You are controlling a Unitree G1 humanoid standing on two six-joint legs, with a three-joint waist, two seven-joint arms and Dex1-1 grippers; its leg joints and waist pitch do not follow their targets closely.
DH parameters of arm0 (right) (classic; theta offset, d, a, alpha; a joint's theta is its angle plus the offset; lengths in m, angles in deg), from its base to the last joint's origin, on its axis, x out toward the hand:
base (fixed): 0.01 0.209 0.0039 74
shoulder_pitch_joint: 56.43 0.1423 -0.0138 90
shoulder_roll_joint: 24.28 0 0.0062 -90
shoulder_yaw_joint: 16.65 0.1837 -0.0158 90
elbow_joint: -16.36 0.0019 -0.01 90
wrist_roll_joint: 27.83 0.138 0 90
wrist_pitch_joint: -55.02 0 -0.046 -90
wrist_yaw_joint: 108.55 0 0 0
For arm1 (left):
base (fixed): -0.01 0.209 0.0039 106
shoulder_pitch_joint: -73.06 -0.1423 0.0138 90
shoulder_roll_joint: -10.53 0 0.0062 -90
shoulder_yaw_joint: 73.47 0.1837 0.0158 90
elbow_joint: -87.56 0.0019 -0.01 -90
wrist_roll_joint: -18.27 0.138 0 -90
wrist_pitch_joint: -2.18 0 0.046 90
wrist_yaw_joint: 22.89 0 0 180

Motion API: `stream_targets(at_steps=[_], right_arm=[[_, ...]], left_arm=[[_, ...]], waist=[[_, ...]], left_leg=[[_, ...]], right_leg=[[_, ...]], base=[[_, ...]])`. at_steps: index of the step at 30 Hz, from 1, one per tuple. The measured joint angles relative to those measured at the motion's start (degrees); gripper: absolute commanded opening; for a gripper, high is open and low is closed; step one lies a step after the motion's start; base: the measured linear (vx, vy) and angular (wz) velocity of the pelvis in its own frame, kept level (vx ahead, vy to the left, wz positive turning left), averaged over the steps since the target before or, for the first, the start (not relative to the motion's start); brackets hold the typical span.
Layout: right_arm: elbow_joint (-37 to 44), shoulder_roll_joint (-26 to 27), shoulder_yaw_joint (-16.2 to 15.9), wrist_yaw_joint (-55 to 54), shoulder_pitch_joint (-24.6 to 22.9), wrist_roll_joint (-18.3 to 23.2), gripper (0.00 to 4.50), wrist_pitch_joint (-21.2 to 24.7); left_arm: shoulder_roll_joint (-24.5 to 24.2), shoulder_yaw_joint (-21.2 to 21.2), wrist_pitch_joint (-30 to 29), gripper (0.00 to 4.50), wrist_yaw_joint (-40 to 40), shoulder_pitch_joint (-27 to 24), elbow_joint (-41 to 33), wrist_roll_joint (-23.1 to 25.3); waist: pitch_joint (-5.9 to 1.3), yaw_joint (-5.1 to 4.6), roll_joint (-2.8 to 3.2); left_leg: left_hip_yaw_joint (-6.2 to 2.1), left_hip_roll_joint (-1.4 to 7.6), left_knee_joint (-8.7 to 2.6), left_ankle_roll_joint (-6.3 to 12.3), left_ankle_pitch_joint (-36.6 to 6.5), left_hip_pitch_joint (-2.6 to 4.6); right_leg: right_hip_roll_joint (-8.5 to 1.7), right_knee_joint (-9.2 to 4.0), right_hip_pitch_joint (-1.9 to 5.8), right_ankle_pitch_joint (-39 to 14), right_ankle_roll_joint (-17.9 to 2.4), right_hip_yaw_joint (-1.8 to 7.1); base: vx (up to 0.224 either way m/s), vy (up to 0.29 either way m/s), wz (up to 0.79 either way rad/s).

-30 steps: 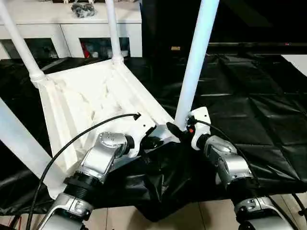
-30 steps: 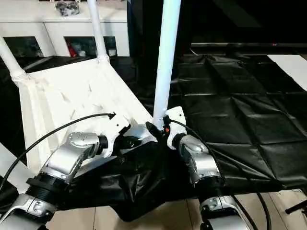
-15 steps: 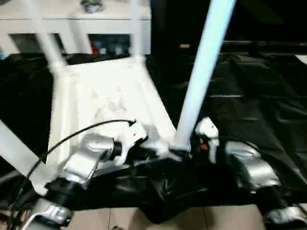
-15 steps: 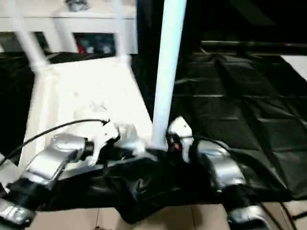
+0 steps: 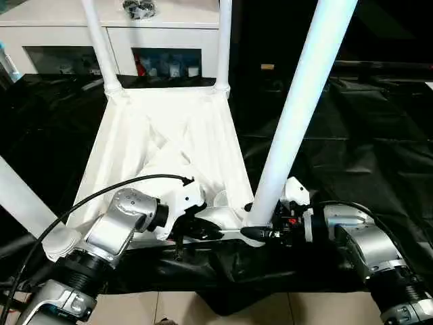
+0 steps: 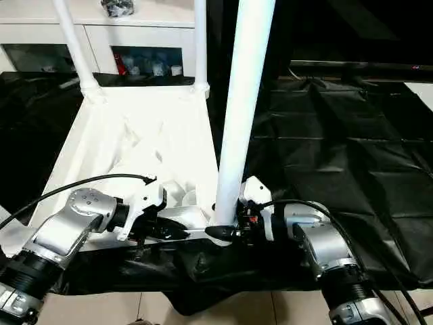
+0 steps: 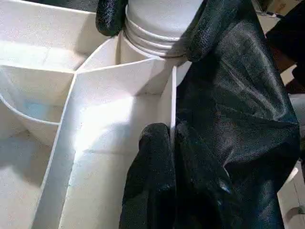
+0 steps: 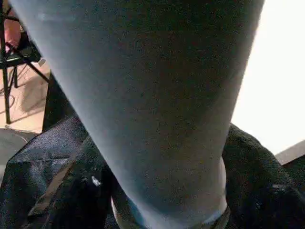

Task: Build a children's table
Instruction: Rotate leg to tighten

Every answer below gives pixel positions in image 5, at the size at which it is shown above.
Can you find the clear bag of black parts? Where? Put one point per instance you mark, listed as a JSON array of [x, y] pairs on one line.
[[138, 8]]

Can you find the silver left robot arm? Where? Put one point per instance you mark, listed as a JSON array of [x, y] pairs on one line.
[[115, 230]]

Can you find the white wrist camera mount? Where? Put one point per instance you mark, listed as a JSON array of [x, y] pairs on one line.
[[297, 193], [186, 199]]

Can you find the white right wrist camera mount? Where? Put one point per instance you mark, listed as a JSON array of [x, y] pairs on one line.
[[297, 193]]

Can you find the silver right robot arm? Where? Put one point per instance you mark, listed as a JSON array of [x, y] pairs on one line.
[[372, 243]]

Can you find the white cabinet with glass doors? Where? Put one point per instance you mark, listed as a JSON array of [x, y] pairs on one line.
[[50, 34]]

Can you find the white plastic table top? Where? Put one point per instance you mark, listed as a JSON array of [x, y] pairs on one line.
[[135, 135]]

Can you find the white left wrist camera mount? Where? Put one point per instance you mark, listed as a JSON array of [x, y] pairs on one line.
[[186, 199]]

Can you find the dark metal rod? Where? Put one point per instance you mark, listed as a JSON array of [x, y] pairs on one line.
[[382, 64]]

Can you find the black plastic mat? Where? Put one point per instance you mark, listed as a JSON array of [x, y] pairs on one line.
[[372, 135]]

